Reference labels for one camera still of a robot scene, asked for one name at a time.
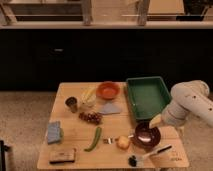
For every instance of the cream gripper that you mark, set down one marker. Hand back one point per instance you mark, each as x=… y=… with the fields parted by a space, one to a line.
x=155 y=121

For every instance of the dark maroon bowl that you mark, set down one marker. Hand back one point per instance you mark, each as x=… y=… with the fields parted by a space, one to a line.
x=146 y=137

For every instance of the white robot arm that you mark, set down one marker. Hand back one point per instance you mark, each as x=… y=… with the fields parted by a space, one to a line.
x=187 y=97

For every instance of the green plastic tray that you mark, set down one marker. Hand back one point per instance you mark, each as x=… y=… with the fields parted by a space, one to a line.
x=148 y=96

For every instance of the yellow onion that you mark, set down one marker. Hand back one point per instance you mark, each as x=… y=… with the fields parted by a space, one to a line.
x=123 y=142

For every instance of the small metal fork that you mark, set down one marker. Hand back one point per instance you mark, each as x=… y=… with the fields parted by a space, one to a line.
x=110 y=140

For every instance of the orange bowl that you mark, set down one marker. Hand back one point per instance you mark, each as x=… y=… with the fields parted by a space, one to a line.
x=108 y=90

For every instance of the green cucumber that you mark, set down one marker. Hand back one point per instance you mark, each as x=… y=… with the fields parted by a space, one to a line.
x=92 y=143

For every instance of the bunch of red grapes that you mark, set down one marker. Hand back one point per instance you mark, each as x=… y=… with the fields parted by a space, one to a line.
x=93 y=118

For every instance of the clear plastic container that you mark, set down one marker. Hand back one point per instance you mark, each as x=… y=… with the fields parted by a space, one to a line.
x=86 y=104

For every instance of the dark metal cup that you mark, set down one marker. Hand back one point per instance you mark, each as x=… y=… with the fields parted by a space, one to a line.
x=71 y=102

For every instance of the brown wooden block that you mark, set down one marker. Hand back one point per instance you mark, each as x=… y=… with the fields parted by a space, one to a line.
x=62 y=156

